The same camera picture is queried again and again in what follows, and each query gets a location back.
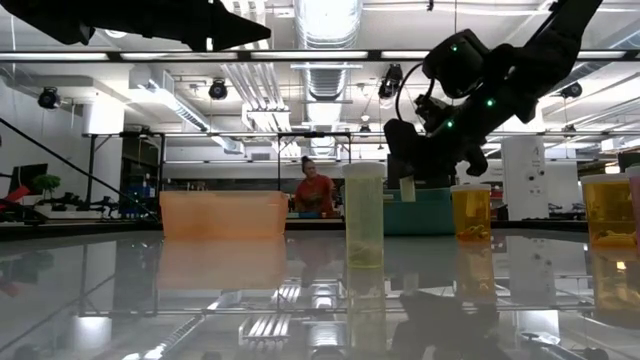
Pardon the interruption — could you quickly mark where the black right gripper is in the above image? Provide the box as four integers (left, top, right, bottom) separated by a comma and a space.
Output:
383, 99, 501, 180

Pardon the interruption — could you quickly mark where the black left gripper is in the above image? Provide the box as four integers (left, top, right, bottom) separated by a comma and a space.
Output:
144, 0, 273, 51

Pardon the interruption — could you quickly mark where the wide orange pill bottle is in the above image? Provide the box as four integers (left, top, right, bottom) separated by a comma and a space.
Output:
449, 183, 493, 241
579, 173, 637, 247

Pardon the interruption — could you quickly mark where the teal plastic bin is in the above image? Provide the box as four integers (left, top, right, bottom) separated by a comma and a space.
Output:
383, 187, 455, 236

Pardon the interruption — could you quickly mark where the orange translucent plastic bin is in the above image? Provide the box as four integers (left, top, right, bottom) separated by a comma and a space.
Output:
158, 189, 291, 239

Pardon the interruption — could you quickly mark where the black ceiling spotlight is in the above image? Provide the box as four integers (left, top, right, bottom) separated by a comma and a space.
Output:
37, 86, 62, 110
207, 78, 230, 101
377, 63, 405, 101
559, 81, 584, 100

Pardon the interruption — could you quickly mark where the white room column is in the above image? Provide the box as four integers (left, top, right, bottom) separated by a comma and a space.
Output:
501, 134, 547, 222

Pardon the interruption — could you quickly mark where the person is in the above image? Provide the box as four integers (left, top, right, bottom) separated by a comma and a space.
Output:
293, 155, 337, 219

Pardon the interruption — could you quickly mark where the black background table rack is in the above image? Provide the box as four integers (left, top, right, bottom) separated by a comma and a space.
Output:
82, 130, 167, 221

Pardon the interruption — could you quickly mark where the small green background tree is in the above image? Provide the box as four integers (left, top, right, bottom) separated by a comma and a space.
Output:
33, 173, 62, 200

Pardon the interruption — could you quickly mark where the dark angled background monitor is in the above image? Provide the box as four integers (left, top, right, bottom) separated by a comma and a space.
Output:
10, 162, 50, 197

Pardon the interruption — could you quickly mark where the red background object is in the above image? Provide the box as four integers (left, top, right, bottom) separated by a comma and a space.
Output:
0, 185, 25, 204

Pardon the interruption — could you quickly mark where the white glossy table sheet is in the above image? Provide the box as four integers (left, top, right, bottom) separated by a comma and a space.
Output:
0, 230, 640, 360

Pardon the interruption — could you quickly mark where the silver ceiling air duct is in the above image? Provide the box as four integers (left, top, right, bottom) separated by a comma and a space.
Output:
292, 0, 364, 101

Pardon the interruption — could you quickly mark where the black aluminium table frame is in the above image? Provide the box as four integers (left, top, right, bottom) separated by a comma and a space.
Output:
0, 218, 640, 242

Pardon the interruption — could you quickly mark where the thin black cable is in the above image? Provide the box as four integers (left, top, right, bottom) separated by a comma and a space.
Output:
0, 117, 161, 222

